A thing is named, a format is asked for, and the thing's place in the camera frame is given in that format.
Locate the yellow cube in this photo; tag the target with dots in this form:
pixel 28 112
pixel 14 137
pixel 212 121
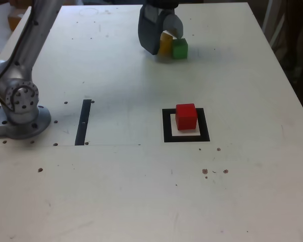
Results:
pixel 165 45

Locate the black tape square outline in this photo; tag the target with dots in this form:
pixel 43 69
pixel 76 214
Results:
pixel 166 126

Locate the white frame post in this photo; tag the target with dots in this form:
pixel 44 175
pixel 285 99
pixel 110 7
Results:
pixel 266 15

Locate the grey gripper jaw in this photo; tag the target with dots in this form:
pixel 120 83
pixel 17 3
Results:
pixel 149 35
pixel 174 25

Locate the black tape strip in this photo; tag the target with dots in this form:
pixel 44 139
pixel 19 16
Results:
pixel 84 111

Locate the orange box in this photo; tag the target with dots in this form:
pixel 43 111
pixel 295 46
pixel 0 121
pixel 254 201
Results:
pixel 14 22

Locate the green cube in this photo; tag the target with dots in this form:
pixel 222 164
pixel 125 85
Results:
pixel 179 50

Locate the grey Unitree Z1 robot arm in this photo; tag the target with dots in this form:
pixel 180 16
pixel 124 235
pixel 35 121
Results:
pixel 20 111

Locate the red cube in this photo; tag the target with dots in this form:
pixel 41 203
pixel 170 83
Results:
pixel 187 118

